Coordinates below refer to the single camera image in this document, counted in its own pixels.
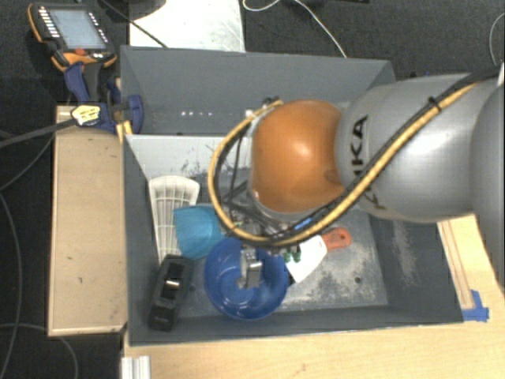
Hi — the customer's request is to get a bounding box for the blue plastic bowl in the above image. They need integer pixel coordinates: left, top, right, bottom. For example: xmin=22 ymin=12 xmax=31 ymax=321
xmin=203 ymin=236 xmax=290 ymax=321

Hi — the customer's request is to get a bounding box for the teal plastic cup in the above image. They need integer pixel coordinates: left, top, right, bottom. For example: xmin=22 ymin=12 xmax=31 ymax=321
xmin=172 ymin=205 xmax=226 ymax=261

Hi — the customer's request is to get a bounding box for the black stapler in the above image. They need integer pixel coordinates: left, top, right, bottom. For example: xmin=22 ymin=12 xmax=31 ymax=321
xmin=147 ymin=253 xmax=195 ymax=332

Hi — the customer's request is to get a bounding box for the white ribbed plastic tray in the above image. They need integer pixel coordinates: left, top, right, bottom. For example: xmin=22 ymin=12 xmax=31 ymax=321
xmin=148 ymin=174 xmax=201 ymax=265

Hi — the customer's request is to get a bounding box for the grey metal bin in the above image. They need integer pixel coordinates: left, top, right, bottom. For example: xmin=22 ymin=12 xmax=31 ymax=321
xmin=118 ymin=44 xmax=465 ymax=347

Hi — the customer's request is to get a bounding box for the pale wood board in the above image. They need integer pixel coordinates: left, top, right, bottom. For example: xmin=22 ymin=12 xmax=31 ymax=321
xmin=46 ymin=106 xmax=129 ymax=338

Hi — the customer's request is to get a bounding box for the white scraper with orange handle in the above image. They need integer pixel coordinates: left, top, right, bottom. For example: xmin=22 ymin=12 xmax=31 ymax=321
xmin=285 ymin=227 xmax=353 ymax=284

